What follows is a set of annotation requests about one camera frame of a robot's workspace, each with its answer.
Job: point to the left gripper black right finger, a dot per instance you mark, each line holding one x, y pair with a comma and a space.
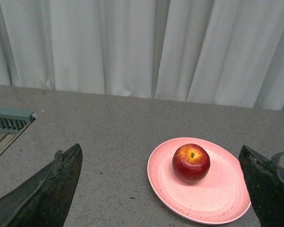
264, 179

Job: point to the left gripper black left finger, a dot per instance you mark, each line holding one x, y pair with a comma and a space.
44, 200

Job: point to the red apple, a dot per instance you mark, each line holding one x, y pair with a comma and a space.
191, 163

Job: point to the pink plate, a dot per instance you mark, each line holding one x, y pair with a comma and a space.
221, 197

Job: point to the grey slotted rack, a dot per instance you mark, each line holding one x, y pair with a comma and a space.
13, 122

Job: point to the white curtain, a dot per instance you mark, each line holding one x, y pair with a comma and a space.
225, 52

